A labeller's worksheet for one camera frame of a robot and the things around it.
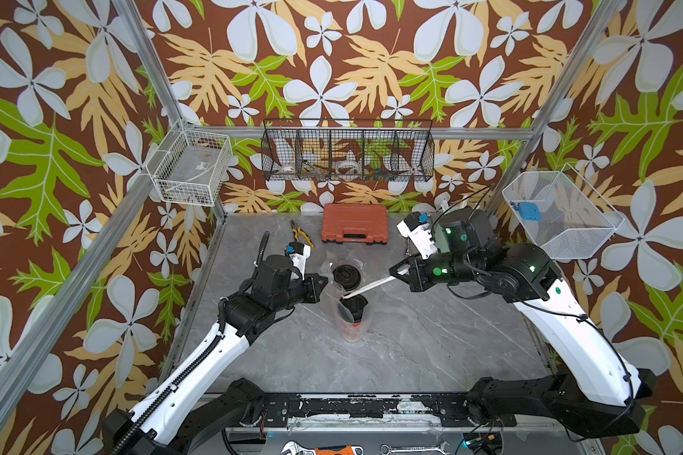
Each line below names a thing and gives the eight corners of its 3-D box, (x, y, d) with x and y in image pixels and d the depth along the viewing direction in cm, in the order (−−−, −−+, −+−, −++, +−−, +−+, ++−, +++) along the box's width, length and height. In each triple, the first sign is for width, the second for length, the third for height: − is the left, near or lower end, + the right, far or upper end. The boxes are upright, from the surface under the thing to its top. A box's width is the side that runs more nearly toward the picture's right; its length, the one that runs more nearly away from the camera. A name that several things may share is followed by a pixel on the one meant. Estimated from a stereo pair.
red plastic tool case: (320, 247, 113) (320, 237, 108) (322, 213, 125) (322, 202, 120) (389, 248, 113) (391, 237, 108) (384, 213, 125) (386, 202, 120)
